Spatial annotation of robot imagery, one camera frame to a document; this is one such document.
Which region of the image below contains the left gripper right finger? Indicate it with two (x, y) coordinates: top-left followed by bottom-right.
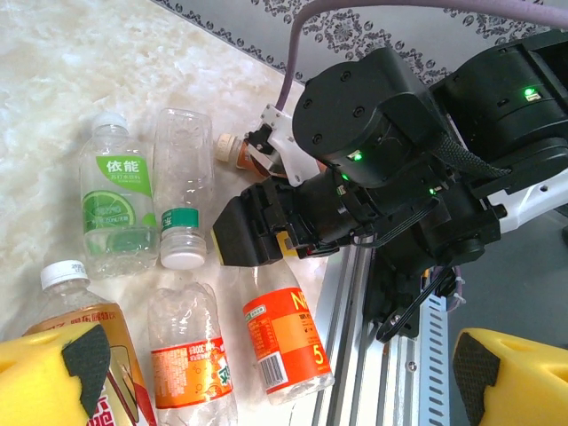
(452, 327), (568, 426)

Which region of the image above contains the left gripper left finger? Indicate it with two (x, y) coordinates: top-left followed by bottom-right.
(0, 322), (111, 426)

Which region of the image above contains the clear bottle green neck band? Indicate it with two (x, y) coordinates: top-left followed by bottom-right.
(153, 107), (215, 271)

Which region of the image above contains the brown label drink bottle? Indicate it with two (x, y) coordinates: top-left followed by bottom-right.
(216, 132), (276, 178)

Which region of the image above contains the brown tea bottle gold label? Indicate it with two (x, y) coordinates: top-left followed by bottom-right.
(21, 259), (159, 426)

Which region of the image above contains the orange label bottle tan cap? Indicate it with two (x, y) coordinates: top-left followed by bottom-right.
(234, 255), (336, 406)

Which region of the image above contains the lime green label bottle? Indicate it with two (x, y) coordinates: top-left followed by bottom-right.
(78, 111), (160, 280)

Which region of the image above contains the orange soda label clear bottle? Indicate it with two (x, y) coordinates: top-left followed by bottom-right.
(147, 274), (239, 426)

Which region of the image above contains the white slotted cable duct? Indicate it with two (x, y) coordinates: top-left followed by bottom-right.
(416, 288), (452, 426)

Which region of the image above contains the aluminium front rail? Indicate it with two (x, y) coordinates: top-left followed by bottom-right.
(310, 246), (427, 426)

